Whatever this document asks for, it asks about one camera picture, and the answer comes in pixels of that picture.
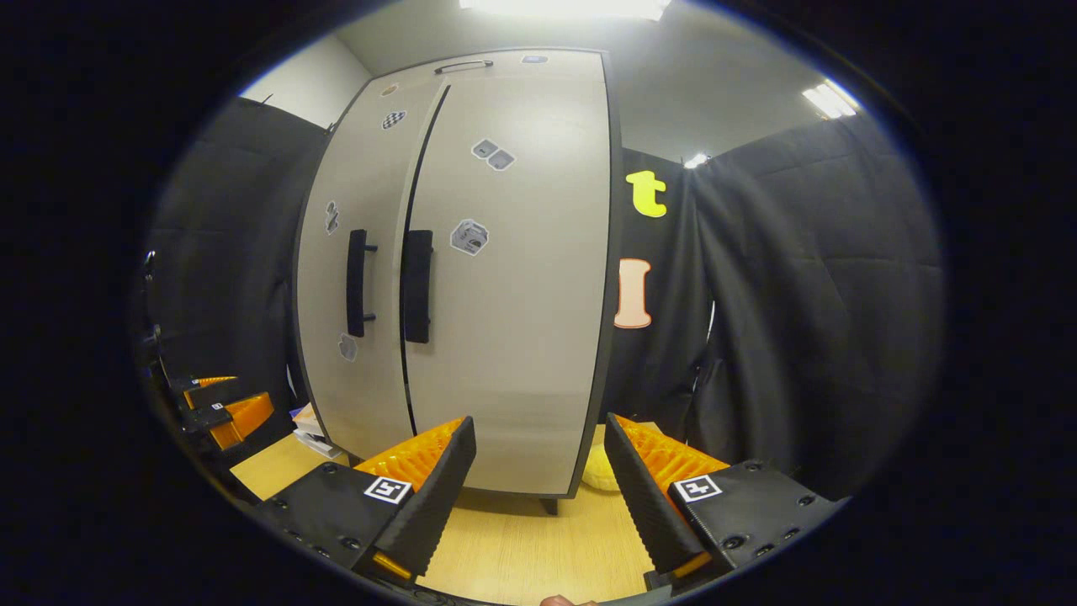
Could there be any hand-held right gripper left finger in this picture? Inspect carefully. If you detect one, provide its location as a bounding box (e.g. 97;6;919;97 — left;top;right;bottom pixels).
252;416;478;585

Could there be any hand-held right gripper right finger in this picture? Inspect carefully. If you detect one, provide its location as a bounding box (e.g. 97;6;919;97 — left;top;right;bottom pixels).
603;412;845;592

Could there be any grey cabinet door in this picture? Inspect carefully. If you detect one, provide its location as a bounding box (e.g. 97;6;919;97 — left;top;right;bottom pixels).
400;72;613;497
294;84;451;462

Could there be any grey shoe cabinet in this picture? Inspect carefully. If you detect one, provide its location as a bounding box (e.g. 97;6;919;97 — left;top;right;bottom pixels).
292;48;623;516

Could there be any yellow fluffy ball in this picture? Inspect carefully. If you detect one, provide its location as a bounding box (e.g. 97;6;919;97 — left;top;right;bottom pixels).
581;444;625;493

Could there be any white book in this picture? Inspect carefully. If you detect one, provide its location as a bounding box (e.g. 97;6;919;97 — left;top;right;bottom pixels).
294;428;343;460

